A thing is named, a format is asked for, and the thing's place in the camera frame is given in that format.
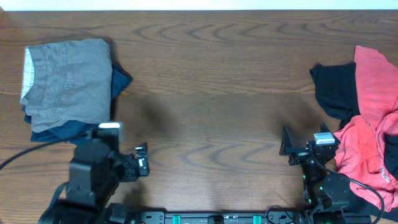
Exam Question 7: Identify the folded navy blue shorts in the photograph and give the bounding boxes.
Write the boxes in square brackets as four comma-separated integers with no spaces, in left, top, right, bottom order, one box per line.
[20,61,132,145]

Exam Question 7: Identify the grey shorts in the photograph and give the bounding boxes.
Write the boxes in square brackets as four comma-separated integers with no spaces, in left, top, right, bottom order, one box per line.
[20,39,112,133]

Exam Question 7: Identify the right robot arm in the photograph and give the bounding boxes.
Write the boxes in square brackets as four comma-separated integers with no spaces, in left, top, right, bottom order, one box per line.
[279,124,349,223]

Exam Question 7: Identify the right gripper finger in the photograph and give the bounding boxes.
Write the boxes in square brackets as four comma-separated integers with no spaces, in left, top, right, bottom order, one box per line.
[279,126,293,156]
[320,122,331,133]

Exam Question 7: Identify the red shorts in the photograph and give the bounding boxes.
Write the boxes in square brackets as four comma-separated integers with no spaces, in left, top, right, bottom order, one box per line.
[335,45,397,212]

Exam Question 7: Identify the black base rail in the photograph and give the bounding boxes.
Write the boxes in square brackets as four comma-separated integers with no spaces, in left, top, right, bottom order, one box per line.
[105,203,373,224]

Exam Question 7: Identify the black garment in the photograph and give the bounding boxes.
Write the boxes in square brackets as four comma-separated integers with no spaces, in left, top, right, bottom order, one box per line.
[310,63,385,194]

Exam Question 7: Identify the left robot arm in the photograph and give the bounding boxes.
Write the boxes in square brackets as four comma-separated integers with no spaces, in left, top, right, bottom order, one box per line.
[39,137,149,224]

